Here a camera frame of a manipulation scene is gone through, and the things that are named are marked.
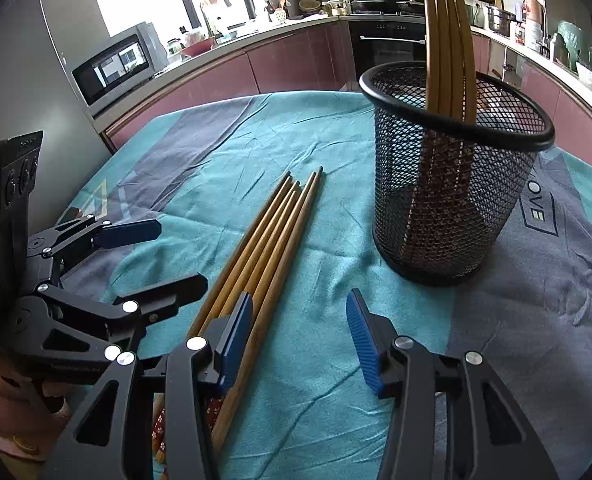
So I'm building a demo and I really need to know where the left hand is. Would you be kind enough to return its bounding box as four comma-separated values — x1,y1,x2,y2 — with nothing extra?
0,356,72,462

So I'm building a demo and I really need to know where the silver microwave oven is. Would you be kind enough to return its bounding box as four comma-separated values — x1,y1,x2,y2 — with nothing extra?
72,22,169,116

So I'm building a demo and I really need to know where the black mesh utensil cup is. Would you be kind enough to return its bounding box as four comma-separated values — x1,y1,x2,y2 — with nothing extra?
359,62,555,286

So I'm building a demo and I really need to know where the bamboo chopstick on table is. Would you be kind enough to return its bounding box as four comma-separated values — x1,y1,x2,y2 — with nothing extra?
213,180,300,318
221,181,301,314
185,170,293,340
187,171,291,338

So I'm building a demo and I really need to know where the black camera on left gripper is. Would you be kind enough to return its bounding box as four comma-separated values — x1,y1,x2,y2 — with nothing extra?
0,130,43,342

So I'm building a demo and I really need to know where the teal grey tablecloth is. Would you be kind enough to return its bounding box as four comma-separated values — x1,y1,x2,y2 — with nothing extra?
64,92,592,479

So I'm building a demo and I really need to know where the long bamboo chopstick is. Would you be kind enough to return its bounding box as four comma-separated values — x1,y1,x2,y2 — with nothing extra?
244,171,317,316

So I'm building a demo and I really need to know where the dark brown chopstick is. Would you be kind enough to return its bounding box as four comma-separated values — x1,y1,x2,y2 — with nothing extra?
211,167,323,455

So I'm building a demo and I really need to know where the steel pot on counter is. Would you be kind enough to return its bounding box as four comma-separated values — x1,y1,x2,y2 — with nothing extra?
486,6,516,37

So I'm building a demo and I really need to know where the black built-in oven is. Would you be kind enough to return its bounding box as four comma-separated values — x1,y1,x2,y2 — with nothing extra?
349,0,426,77

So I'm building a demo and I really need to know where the bamboo chopstick in cup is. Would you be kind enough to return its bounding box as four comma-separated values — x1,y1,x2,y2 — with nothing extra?
425,0,440,113
436,0,452,117
446,0,465,122
454,0,477,125

